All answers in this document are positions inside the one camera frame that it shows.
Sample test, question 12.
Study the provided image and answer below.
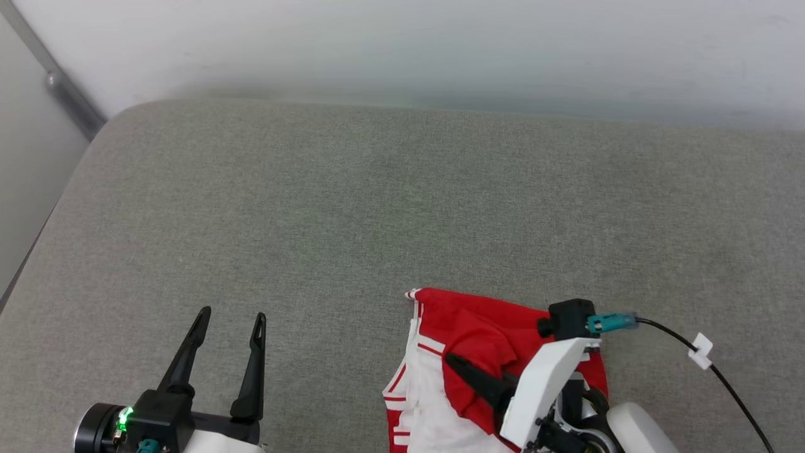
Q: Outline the teal right camera connector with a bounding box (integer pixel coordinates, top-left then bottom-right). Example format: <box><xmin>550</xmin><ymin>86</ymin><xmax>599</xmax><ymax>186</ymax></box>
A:
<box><xmin>587</xmin><ymin>312</ymin><xmax>640</xmax><ymax>335</ymax></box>

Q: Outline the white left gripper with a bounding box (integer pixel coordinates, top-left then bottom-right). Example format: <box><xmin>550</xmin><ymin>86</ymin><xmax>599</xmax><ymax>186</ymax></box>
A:
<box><xmin>157</xmin><ymin>306</ymin><xmax>268</xmax><ymax>453</ymax></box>

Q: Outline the grey metal rail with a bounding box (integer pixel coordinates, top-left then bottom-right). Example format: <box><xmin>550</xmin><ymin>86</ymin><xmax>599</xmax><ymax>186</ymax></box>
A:
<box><xmin>0</xmin><ymin>0</ymin><xmax>108</xmax><ymax>142</ymax></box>

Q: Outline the thin black cable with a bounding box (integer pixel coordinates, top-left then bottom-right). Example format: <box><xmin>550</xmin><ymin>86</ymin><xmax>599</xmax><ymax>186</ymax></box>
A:
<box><xmin>635</xmin><ymin>318</ymin><xmax>775</xmax><ymax>453</ymax></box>

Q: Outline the grey fabric sofa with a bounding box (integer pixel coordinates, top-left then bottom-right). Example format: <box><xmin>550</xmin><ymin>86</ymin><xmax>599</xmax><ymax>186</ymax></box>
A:
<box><xmin>0</xmin><ymin>98</ymin><xmax>805</xmax><ymax>453</ymax></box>

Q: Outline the white label tag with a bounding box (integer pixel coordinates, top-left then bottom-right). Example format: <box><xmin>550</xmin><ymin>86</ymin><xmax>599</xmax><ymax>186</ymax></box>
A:
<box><xmin>687</xmin><ymin>333</ymin><xmax>715</xmax><ymax>371</ymax></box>

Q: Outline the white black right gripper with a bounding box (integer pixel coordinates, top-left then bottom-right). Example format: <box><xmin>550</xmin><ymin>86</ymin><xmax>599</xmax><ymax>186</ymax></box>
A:
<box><xmin>445</xmin><ymin>337</ymin><xmax>602</xmax><ymax>450</ymax></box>

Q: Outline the red and white garment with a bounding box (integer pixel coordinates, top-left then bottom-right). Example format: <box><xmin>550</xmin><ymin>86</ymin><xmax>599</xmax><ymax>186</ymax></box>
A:
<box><xmin>382</xmin><ymin>287</ymin><xmax>609</xmax><ymax>453</ymax></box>

